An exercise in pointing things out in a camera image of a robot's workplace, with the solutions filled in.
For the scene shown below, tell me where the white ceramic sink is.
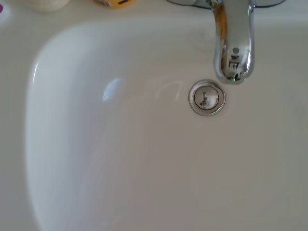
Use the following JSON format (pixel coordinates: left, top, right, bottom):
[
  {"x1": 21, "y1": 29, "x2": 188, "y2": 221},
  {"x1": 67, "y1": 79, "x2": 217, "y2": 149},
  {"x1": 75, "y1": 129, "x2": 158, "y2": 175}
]
[{"x1": 0, "y1": 0, "x2": 308, "y2": 231}]

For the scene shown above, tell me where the cream ribbed cup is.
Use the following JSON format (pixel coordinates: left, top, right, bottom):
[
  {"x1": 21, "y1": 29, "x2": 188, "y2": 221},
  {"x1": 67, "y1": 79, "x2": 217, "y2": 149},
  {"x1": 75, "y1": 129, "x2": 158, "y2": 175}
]
[{"x1": 29, "y1": 0, "x2": 70, "y2": 13}]

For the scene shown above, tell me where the chrome sink drain stopper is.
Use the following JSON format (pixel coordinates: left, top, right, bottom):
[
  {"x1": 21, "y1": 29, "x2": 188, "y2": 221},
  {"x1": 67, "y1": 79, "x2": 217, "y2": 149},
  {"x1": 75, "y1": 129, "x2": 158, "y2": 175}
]
[{"x1": 188, "y1": 79, "x2": 227, "y2": 117}]

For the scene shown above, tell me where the yellow container with black print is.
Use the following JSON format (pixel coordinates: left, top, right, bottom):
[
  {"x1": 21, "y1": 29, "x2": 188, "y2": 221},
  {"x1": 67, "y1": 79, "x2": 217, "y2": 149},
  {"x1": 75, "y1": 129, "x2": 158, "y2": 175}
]
[{"x1": 93, "y1": 0, "x2": 137, "y2": 10}]

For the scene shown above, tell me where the chrome faucet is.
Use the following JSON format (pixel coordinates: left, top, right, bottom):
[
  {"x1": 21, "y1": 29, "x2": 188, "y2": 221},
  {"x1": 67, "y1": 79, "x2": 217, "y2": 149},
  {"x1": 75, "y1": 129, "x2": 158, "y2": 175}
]
[{"x1": 166, "y1": 0, "x2": 287, "y2": 85}]

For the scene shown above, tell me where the white item with purple part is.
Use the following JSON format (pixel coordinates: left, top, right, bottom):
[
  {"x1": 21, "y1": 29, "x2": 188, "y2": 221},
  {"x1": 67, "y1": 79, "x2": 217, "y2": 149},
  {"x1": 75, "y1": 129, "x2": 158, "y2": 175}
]
[{"x1": 0, "y1": 3, "x2": 12, "y2": 26}]

